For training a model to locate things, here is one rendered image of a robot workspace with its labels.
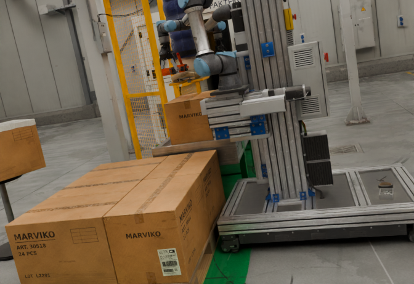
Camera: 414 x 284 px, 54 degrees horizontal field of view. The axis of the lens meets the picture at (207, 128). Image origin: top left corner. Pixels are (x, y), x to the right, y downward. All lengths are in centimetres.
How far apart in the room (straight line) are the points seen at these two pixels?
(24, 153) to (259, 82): 191
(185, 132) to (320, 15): 895
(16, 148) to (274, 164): 196
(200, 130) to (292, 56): 106
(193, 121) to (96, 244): 138
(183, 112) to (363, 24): 886
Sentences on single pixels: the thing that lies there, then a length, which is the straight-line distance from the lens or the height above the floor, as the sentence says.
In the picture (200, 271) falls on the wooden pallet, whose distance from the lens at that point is 256.
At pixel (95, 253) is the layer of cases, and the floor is 34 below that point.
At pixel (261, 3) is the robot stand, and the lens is 268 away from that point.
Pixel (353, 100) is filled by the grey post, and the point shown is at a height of 33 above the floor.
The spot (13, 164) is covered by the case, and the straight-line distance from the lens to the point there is 346.
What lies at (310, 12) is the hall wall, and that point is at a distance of 1185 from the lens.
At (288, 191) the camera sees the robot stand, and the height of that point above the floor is 28.
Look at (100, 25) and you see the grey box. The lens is 418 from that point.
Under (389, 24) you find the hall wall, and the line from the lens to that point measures 1203.
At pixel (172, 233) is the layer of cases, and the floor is 42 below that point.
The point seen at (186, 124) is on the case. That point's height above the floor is 76.
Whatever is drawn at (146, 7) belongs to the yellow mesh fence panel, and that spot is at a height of 181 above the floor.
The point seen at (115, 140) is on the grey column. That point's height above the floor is 60.
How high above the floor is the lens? 125
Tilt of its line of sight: 10 degrees down
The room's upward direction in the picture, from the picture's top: 10 degrees counter-clockwise
